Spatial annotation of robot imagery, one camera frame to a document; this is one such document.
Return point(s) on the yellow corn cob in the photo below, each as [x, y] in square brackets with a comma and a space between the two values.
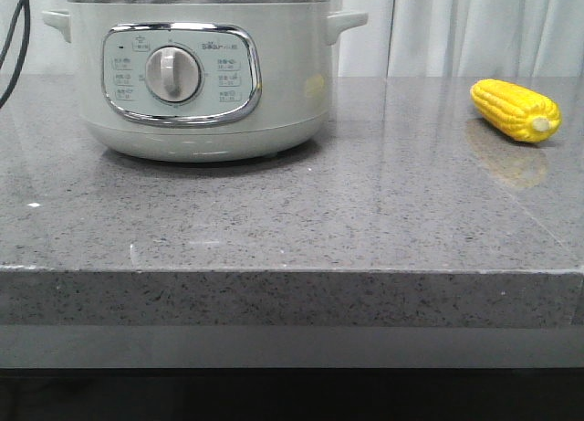
[522, 114]

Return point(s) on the pale green electric cooking pot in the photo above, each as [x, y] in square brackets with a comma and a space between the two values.
[199, 81]

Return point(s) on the white pleated curtain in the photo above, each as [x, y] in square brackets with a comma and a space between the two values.
[462, 38]

